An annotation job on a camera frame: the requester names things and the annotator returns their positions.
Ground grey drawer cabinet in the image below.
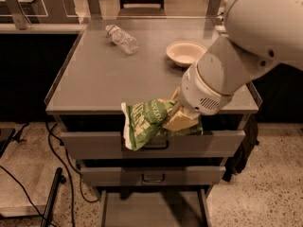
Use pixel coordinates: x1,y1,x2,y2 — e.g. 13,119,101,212
44,17,263,194

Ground black floor cable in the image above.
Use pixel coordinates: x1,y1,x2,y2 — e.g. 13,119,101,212
0,120,99,227

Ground grey bottom drawer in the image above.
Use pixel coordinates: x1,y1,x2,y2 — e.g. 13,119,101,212
98,188,212,227

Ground grey middle drawer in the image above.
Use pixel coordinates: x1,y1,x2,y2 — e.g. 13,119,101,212
80,166,225,187

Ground grey drawer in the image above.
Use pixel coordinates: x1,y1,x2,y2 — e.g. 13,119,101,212
98,188,212,227
61,131,245,160
80,166,225,187

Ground grey metal post right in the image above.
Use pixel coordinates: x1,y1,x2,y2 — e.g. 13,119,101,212
206,0,222,17

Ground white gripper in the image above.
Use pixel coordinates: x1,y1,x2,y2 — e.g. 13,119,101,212
163,63,233,131

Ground green jalapeno chip bag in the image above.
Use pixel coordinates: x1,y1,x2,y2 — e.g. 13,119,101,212
121,99,203,150

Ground grey metal post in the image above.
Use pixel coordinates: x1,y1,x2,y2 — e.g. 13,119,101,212
87,0,101,20
206,0,222,17
5,0,30,30

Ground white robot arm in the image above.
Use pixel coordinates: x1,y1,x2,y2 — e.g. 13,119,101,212
164,0,303,131

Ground grey metal post left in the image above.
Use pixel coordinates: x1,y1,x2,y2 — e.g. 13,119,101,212
5,0,30,30

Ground black bar on floor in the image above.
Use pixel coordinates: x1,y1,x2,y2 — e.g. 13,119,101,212
40,167,65,227

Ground grey top drawer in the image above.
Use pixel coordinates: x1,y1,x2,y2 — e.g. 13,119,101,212
61,131,245,160

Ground clear plastic water bottle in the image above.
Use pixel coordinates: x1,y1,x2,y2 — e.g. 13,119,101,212
105,25,138,55

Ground grey metal post middle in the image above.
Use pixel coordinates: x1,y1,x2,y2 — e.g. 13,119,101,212
87,0,101,20

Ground white paper bowl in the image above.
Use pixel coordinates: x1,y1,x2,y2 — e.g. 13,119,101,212
166,41,206,68

